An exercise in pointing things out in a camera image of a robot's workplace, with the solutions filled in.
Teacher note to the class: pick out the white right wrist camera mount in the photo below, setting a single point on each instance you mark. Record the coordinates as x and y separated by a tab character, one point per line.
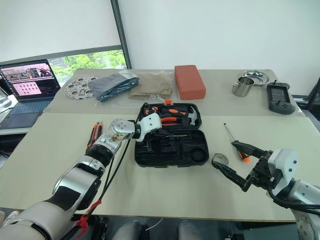
283	162

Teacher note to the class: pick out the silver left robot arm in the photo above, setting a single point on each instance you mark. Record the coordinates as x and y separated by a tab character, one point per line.
75	175

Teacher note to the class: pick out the round perforated metal plate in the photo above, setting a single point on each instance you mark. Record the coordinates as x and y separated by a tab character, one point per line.
75	87

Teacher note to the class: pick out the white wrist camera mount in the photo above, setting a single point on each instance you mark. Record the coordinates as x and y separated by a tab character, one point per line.
150	123
283	162

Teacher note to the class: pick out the bagged beige fabric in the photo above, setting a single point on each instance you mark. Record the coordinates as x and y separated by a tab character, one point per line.
152	86

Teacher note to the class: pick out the black block under table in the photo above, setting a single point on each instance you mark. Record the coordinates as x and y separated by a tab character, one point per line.
98	227

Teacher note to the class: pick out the bagged dark blue fabric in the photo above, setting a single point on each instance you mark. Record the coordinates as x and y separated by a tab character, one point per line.
110	86

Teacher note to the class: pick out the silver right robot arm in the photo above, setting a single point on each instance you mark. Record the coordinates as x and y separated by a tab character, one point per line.
305	190

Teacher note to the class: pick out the dark window frame post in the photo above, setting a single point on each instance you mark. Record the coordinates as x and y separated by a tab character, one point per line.
121	32

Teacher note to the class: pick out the white rounded object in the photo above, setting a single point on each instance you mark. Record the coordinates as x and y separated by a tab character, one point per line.
6	101

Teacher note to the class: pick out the black frame stand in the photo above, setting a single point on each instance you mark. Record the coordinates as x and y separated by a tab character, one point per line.
313	100

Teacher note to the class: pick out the orange red brick block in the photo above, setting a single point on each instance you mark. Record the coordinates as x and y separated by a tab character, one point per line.
190	82

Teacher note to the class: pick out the black handheld remote controller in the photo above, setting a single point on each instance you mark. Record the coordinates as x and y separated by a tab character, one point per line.
280	97

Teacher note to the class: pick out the orange black utility knife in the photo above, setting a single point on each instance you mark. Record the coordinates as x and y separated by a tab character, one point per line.
90	137

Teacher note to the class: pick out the black plastic tool case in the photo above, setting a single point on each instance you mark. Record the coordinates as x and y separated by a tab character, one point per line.
195	140

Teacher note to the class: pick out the orange black tape measure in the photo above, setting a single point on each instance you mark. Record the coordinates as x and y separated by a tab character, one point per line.
153	109

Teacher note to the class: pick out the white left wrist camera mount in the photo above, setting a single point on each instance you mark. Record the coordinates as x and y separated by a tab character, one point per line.
150	123

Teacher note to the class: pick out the open laptop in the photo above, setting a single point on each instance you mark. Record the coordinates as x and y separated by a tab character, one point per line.
27	82

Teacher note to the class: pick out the silver claw hammer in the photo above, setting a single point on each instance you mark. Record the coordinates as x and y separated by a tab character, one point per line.
192	116

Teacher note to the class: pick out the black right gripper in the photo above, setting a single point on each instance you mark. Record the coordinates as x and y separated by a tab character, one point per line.
261	172

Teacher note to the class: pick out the stainless steel cup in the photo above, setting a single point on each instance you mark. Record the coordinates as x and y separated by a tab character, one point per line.
241	88

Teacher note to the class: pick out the stainless steel bowl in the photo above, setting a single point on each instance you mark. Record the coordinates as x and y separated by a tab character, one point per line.
260	77

